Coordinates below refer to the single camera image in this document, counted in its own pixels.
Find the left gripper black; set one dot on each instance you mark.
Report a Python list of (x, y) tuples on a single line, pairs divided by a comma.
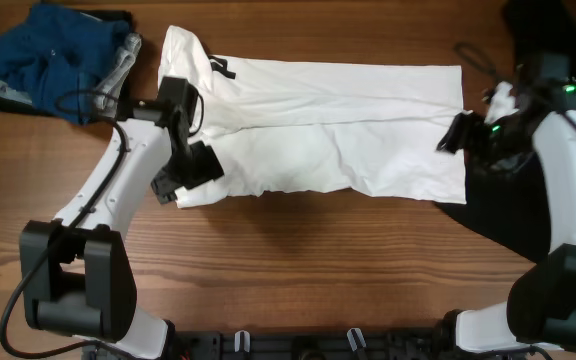
[(208, 166)]

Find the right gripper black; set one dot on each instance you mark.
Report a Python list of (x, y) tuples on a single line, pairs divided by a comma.
[(463, 133)]

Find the white t-shirt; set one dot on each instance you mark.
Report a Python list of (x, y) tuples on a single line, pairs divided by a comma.
[(280, 126)]

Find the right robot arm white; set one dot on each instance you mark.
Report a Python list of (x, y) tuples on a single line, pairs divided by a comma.
[(539, 313)]

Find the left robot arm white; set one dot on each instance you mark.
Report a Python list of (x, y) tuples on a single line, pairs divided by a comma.
[(76, 277)]

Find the black t-shirt with logo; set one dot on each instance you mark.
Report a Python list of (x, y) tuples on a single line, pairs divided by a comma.
[(511, 208)]

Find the light denim garment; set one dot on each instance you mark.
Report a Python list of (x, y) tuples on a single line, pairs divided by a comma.
[(110, 87)]

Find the blue polo shirt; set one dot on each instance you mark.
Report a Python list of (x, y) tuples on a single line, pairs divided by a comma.
[(56, 55)]

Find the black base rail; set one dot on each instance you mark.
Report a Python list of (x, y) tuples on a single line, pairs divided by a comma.
[(353, 344)]

